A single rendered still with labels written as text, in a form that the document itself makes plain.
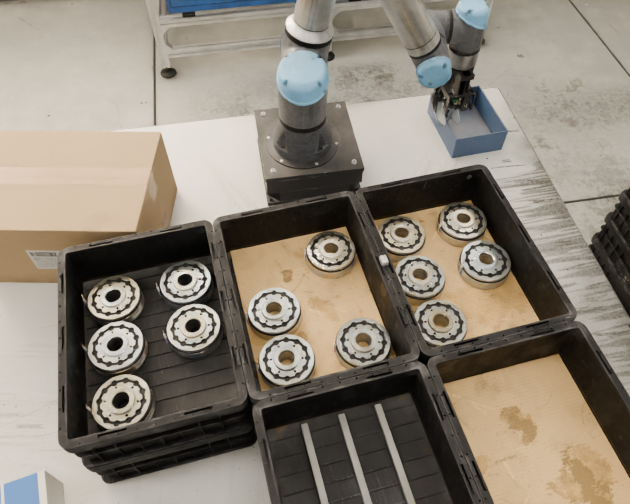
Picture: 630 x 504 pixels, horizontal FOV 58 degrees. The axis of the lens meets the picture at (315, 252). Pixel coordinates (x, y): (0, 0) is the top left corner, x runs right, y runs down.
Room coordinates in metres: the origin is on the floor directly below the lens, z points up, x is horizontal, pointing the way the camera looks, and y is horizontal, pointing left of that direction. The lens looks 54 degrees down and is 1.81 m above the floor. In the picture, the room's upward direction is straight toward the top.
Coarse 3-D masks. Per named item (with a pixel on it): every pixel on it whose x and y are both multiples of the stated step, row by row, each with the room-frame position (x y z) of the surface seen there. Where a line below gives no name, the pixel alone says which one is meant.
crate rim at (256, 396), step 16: (272, 208) 0.75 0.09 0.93; (288, 208) 0.75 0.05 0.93; (368, 240) 0.67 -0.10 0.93; (224, 256) 0.64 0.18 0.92; (224, 272) 0.59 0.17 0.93; (384, 272) 0.59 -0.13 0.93; (400, 304) 0.52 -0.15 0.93; (240, 320) 0.49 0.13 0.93; (400, 320) 0.49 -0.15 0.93; (240, 336) 0.46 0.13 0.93; (240, 352) 0.43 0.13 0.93; (416, 352) 0.43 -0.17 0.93; (352, 368) 0.40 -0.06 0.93; (368, 368) 0.40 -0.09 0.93; (384, 368) 0.40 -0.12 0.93; (288, 384) 0.37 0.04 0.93; (320, 384) 0.37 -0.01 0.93; (256, 400) 0.34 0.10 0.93
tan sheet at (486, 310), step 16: (432, 208) 0.83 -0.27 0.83; (432, 224) 0.79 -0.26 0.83; (432, 240) 0.74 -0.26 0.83; (432, 256) 0.70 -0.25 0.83; (448, 256) 0.70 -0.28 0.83; (448, 272) 0.66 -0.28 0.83; (448, 288) 0.62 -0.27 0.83; (464, 288) 0.62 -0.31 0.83; (496, 288) 0.62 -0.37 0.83; (512, 288) 0.62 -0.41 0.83; (464, 304) 0.58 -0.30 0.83; (480, 304) 0.58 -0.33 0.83; (496, 304) 0.58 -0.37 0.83; (512, 304) 0.58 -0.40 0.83; (528, 304) 0.58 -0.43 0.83; (480, 320) 0.55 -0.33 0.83; (496, 320) 0.55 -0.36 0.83; (512, 320) 0.55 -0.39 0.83; (528, 320) 0.55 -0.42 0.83
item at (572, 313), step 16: (432, 176) 0.84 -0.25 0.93; (448, 176) 0.84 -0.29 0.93; (368, 192) 0.80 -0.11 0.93; (496, 192) 0.79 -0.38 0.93; (368, 208) 0.75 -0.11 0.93; (512, 208) 0.75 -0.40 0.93; (368, 224) 0.71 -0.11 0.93; (528, 240) 0.67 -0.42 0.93; (544, 272) 0.59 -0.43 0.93; (400, 288) 0.56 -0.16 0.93; (560, 288) 0.56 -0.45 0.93; (416, 320) 0.49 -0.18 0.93; (544, 320) 0.49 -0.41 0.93; (560, 320) 0.49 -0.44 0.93; (416, 336) 0.46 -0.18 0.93; (480, 336) 0.46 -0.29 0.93; (496, 336) 0.46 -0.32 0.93; (432, 352) 0.43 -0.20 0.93; (448, 352) 0.43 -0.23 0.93
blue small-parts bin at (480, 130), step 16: (480, 96) 1.33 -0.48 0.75; (432, 112) 1.29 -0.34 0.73; (464, 112) 1.31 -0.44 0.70; (480, 112) 1.30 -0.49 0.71; (496, 112) 1.23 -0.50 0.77; (448, 128) 1.18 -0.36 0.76; (464, 128) 1.24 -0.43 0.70; (480, 128) 1.24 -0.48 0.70; (496, 128) 1.21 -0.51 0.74; (448, 144) 1.16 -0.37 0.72; (464, 144) 1.13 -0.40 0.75; (480, 144) 1.14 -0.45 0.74; (496, 144) 1.15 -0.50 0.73
